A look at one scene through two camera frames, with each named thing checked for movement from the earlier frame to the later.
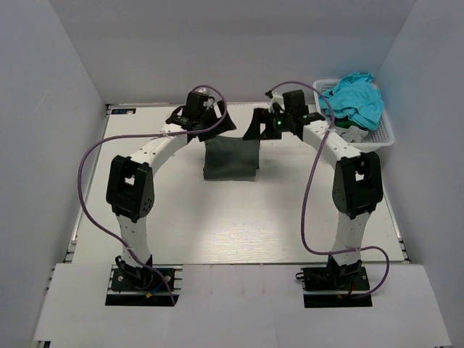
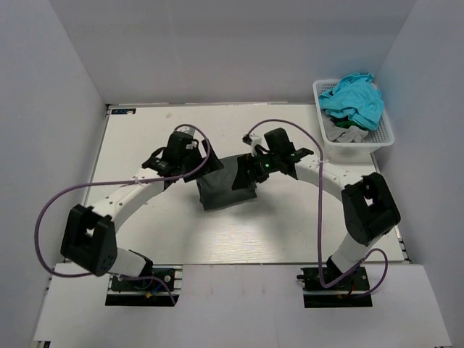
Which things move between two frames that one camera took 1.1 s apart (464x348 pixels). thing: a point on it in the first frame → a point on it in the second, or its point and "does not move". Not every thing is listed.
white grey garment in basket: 351,134 does not move
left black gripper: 212,118 → 198,162
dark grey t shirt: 231,159 → 216,190
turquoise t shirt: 357,96 does not move
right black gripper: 261,123 → 245,172
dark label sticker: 122,111 does not move
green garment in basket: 346,124 does not move
